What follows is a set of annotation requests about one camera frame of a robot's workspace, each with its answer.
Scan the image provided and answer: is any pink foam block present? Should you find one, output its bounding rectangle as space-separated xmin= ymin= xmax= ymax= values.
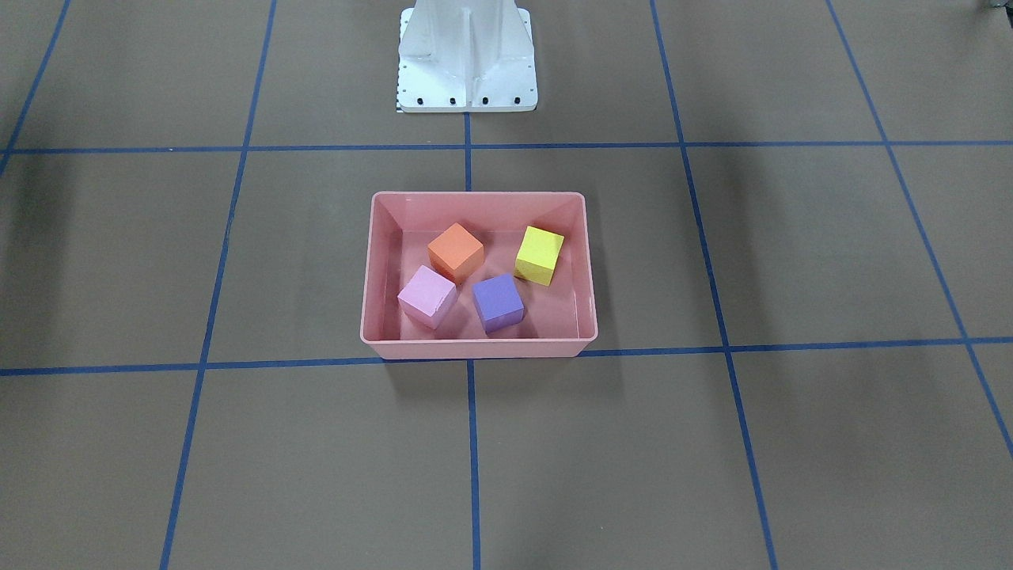
xmin=397 ymin=264 xmax=459 ymax=329

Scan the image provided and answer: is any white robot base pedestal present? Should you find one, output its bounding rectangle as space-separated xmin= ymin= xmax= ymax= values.
xmin=396 ymin=1 xmax=539 ymax=113

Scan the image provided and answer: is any yellow foam block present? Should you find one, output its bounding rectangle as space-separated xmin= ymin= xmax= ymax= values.
xmin=513 ymin=225 xmax=565 ymax=287

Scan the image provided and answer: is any pink plastic bin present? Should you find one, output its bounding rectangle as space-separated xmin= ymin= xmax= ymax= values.
xmin=359 ymin=192 xmax=598 ymax=360

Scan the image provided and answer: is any purple foam block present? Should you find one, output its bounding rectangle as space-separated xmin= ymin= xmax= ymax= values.
xmin=472 ymin=274 xmax=527 ymax=333

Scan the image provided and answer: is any orange foam block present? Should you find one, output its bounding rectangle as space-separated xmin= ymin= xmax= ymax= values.
xmin=427 ymin=223 xmax=485 ymax=286

